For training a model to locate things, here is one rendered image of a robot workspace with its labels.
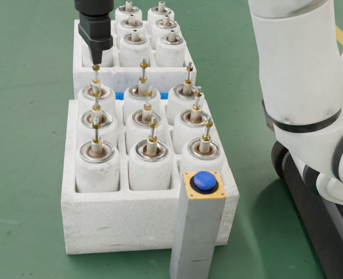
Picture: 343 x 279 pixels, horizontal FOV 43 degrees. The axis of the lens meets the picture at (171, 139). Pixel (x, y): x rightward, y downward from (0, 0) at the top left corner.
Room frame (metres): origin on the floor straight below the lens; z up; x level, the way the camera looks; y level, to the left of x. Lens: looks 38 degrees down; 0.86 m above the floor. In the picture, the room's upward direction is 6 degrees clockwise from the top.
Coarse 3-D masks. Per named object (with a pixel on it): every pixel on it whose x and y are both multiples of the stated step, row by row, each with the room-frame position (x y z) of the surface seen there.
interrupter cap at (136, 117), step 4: (136, 112) 0.86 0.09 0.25; (140, 112) 0.86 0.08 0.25; (152, 112) 0.86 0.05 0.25; (156, 112) 0.87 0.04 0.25; (132, 116) 0.84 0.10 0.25; (136, 116) 0.84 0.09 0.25; (140, 116) 0.85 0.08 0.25; (152, 116) 0.85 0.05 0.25; (156, 116) 0.85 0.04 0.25; (160, 116) 0.85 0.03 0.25; (132, 120) 0.82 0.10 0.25; (136, 120) 0.83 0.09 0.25; (140, 120) 0.83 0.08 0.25; (156, 120) 0.83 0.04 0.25; (160, 120) 0.84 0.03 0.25; (136, 124) 0.81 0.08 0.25; (140, 124) 0.81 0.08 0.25; (144, 124) 0.81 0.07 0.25; (148, 124) 0.82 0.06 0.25; (160, 124) 0.82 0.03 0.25
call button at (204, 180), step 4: (200, 172) 0.58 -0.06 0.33; (204, 172) 0.59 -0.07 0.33; (208, 172) 0.59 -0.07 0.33; (196, 176) 0.57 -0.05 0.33; (200, 176) 0.57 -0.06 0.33; (204, 176) 0.57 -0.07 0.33; (208, 176) 0.58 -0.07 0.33; (212, 176) 0.58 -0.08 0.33; (196, 180) 0.56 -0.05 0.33; (200, 180) 0.56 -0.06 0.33; (204, 180) 0.56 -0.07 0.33; (208, 180) 0.56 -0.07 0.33; (212, 180) 0.57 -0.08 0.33; (196, 184) 0.56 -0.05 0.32; (200, 184) 0.55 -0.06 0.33; (204, 184) 0.55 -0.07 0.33; (208, 184) 0.55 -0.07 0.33; (212, 184) 0.56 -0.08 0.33; (200, 188) 0.56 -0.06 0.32; (204, 188) 0.55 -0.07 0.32; (208, 188) 0.55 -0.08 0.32
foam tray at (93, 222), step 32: (64, 160) 0.74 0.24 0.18; (128, 160) 0.76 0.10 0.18; (224, 160) 0.80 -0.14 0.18; (64, 192) 0.64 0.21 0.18; (128, 192) 0.66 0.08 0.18; (160, 192) 0.67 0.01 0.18; (64, 224) 0.61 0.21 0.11; (96, 224) 0.62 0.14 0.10; (128, 224) 0.64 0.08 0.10; (160, 224) 0.65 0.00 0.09; (224, 224) 0.68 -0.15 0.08
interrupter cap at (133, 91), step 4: (136, 84) 0.99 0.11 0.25; (132, 88) 0.97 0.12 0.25; (136, 88) 0.97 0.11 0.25; (152, 88) 0.98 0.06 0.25; (128, 92) 0.94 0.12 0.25; (132, 92) 0.94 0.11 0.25; (136, 92) 0.95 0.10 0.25; (152, 92) 0.95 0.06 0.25; (156, 92) 0.96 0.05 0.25; (132, 96) 0.93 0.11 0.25; (136, 96) 0.93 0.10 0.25; (140, 96) 0.93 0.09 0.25; (144, 96) 0.93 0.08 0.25; (152, 96) 0.94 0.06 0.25; (144, 100) 0.92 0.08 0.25
